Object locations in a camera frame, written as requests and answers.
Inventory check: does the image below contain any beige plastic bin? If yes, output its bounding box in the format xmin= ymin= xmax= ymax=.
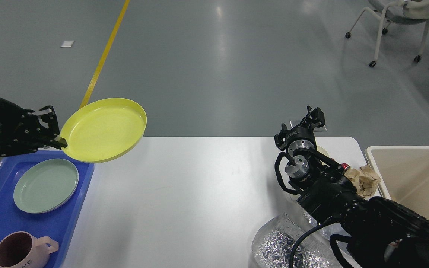
xmin=365 ymin=146 xmax=429 ymax=220

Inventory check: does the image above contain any crumpled brown paper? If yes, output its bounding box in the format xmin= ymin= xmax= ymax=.
xmin=344 ymin=165 xmax=381 ymax=197

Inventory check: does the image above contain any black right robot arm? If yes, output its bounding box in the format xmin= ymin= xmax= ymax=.
xmin=274 ymin=106 xmax=429 ymax=268

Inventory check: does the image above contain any crumpled silver foil wrapper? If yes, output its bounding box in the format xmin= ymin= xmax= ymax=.
xmin=251 ymin=213 xmax=341 ymax=268

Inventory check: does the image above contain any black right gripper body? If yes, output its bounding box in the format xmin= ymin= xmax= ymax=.
xmin=282 ymin=127 xmax=317 ymax=155

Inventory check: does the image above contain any yellow plastic plate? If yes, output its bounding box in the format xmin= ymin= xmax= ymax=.
xmin=60 ymin=98 xmax=147 ymax=163

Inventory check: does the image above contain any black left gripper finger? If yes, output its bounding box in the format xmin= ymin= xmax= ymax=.
xmin=38 ymin=138 xmax=68 ymax=150
xmin=32 ymin=105 xmax=60 ymax=142

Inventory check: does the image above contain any white chair top right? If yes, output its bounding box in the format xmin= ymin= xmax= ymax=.
xmin=344 ymin=0 xmax=429 ymax=68

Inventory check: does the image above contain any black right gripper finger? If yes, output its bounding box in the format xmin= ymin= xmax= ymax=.
xmin=274 ymin=123 xmax=288 ymax=151
xmin=299 ymin=106 xmax=325 ymax=130

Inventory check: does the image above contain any pink mug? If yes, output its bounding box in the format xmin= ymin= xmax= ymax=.
xmin=0 ymin=231 xmax=59 ymax=268

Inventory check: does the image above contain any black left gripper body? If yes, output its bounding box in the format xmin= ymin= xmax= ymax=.
xmin=0 ymin=98 xmax=38 ymax=157

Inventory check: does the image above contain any pale green plate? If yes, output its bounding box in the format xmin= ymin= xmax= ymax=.
xmin=13 ymin=159 xmax=79 ymax=214

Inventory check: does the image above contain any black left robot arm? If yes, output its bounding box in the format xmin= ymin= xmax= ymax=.
xmin=0 ymin=98 xmax=68 ymax=157

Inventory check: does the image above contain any blue plastic tray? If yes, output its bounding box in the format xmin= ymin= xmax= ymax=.
xmin=0 ymin=150 xmax=94 ymax=268

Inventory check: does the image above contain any small white cup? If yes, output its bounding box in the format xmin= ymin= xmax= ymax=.
xmin=317 ymin=145 xmax=330 ymax=158

